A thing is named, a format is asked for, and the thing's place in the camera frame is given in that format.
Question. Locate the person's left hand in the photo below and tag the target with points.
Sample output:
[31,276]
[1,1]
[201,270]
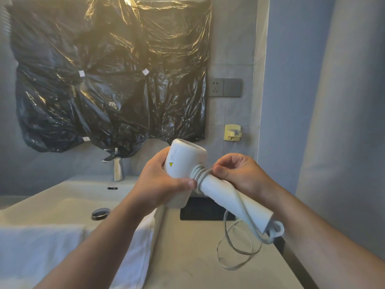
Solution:
[156,186]

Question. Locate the person's right hand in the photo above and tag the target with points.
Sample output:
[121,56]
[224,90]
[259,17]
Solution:
[249,177]

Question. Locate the white hair dryer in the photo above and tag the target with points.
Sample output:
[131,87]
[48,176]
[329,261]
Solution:
[183,159]

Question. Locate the black tray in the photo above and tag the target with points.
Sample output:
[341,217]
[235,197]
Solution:
[204,210]

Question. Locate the person's right forearm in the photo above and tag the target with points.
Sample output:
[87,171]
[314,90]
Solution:
[331,246]

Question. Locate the person's left forearm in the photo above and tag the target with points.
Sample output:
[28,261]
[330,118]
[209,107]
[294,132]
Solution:
[96,252]

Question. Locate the chrome faucet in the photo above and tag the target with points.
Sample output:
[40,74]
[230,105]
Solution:
[118,171]

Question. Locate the chrome sink drain plug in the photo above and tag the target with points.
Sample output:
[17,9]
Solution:
[100,213]

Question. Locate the white sink basin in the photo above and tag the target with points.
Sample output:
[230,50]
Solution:
[75,195]

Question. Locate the white shower curtain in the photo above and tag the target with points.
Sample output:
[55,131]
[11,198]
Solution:
[346,117]

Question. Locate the black plastic sheet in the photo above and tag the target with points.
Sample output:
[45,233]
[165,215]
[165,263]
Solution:
[105,72]

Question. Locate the white towel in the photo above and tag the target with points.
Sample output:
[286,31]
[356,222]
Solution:
[36,252]

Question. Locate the yellow wall holder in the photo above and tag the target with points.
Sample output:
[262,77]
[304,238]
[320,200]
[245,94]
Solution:
[231,130]

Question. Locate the grey wall power socket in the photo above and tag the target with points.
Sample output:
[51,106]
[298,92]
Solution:
[216,87]

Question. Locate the wall mirror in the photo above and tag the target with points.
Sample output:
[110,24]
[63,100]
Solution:
[4,27]

